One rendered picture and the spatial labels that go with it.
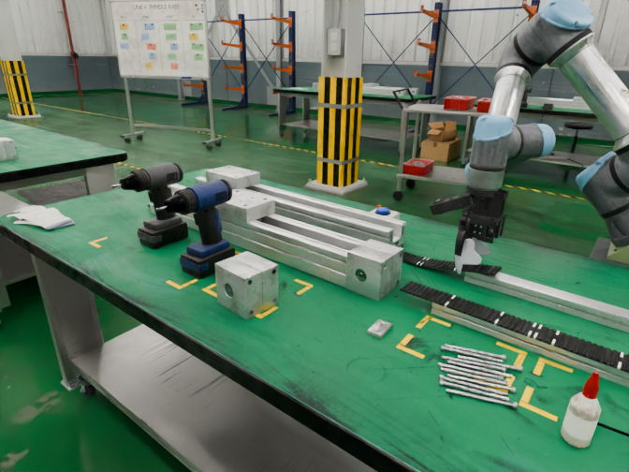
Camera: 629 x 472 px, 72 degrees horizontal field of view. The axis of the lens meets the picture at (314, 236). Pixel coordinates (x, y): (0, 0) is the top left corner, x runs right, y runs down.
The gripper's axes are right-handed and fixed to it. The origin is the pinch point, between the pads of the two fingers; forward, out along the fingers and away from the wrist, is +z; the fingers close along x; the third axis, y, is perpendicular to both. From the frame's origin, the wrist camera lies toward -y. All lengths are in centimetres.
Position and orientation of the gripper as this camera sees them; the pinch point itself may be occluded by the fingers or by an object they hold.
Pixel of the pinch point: (460, 264)
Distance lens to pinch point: 112.3
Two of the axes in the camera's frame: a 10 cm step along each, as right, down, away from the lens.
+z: -0.2, 9.2, 3.8
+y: 7.8, 2.5, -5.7
